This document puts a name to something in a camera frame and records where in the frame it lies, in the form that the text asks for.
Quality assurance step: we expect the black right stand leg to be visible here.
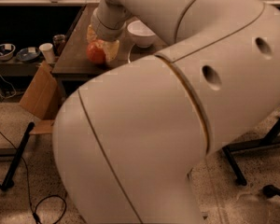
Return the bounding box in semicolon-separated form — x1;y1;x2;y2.
222;147;247;186

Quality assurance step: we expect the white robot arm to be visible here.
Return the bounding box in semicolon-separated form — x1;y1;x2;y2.
52;0;280;224

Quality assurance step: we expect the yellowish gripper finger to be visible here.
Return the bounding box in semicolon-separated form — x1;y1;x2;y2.
86;25;97;43
103;40;119;63

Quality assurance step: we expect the low grey shelf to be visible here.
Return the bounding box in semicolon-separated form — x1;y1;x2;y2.
0;58;54;77

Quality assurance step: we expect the black left stand leg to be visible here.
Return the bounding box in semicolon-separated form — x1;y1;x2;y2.
1;122;35;191

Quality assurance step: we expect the white bowl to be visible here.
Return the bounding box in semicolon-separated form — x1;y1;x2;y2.
127;21;157;48

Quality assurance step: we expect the red apple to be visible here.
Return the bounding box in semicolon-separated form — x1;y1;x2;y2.
86;39;105;64

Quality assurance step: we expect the white paper cup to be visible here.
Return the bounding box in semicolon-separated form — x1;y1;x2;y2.
39;43;55;63

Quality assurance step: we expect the blue bowl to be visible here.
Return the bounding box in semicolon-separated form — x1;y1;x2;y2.
16;47;40;63

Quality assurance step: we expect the black caster foot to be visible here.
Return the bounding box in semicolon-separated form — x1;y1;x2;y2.
262;185;280;198

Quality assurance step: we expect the brown cardboard box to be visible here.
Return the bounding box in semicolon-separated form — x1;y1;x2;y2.
20;62;62;135

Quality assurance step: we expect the glass jar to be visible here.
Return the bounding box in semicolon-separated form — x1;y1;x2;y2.
53;35;66;55

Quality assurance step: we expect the grey drawer cabinet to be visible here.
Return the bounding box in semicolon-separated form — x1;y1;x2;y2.
51;4;166;99

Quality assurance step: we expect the black floor cable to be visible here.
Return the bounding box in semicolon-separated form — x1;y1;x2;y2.
0;115;68;224

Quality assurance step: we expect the grey bowl with items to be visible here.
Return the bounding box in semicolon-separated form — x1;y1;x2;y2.
0;43;16;62

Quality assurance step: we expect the black stand leg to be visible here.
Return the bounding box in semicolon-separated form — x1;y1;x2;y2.
222;147;247;186
1;122;35;191

